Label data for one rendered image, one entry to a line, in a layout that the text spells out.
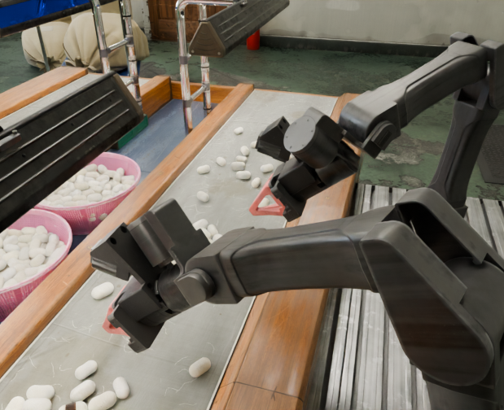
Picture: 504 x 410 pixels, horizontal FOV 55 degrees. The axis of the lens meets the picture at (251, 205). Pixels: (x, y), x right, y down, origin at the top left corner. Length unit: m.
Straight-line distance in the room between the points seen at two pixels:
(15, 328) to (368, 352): 0.56
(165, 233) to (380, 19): 4.82
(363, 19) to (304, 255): 4.90
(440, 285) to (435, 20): 4.97
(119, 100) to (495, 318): 0.53
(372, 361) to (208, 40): 0.69
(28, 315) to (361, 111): 0.60
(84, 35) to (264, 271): 3.54
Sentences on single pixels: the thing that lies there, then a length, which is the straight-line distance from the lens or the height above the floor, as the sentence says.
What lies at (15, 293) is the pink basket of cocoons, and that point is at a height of 0.75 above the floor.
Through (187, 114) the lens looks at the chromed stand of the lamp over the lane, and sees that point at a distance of 1.38.
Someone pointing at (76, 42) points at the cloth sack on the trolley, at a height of 0.44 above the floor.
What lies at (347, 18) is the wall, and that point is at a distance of 5.28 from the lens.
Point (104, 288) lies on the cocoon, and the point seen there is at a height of 0.76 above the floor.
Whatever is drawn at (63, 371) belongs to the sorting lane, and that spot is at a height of 0.74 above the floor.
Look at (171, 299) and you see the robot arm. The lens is 0.59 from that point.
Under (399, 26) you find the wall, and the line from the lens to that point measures 5.28.
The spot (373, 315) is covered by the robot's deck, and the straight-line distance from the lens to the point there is 0.93.
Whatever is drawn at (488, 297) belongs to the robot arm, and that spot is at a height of 1.07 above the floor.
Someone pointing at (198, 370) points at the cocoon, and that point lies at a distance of 0.71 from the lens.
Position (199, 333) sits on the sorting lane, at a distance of 0.78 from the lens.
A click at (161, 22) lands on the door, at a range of 5.74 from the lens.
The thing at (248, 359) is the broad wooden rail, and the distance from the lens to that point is 0.71.
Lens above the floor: 1.31
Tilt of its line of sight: 32 degrees down
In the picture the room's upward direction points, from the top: straight up
